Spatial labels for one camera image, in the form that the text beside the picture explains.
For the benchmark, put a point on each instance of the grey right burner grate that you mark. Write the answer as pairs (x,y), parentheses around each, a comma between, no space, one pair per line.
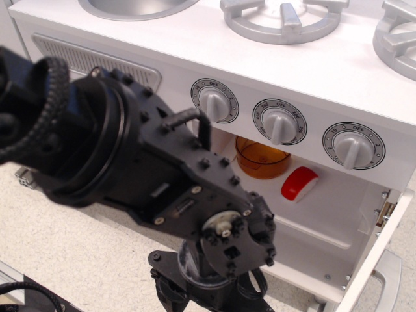
(394,37)

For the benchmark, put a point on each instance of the white oven door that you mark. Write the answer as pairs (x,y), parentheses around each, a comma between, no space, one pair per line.
(360,279)

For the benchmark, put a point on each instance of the grey left stove knob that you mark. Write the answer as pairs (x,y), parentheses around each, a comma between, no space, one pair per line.
(215,99)

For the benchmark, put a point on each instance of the grey middle stove knob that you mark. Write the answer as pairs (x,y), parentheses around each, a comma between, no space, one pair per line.
(280,122)

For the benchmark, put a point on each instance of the red white toy sushi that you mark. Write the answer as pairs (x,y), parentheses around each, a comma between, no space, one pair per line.
(299,183)

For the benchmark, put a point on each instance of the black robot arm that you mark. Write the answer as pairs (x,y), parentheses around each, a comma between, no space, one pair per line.
(107,139)

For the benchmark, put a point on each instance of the silver sink basin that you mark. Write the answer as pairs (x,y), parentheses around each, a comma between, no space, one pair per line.
(134,10)

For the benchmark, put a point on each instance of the white toy kitchen unit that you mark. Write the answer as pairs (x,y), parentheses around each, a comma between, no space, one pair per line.
(325,237)

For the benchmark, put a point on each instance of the orange transparent cup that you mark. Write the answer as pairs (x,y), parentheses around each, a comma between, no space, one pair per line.
(260,161)

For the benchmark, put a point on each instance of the grey vent panel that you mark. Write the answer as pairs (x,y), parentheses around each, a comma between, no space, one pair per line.
(83,60)

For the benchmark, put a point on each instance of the grey oven door handle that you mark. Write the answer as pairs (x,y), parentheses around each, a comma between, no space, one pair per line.
(388,272)

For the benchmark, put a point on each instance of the aluminium frame rail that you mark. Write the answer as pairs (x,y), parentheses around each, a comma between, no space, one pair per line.
(25,178)

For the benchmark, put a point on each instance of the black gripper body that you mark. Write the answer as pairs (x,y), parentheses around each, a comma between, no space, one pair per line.
(179,280)

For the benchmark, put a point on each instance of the grey stove knob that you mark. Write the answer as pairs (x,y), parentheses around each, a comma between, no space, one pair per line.
(354,146)
(280,122)
(215,99)

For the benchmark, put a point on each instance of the grey right stove knob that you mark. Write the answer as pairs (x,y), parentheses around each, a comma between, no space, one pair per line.
(354,146)

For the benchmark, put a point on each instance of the grey burner grate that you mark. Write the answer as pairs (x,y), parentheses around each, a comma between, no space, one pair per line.
(283,22)
(394,37)

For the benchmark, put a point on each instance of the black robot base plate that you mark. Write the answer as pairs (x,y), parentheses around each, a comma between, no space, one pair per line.
(36,301)

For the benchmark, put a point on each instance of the grey left burner grate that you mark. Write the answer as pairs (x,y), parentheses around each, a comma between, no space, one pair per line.
(283,22)

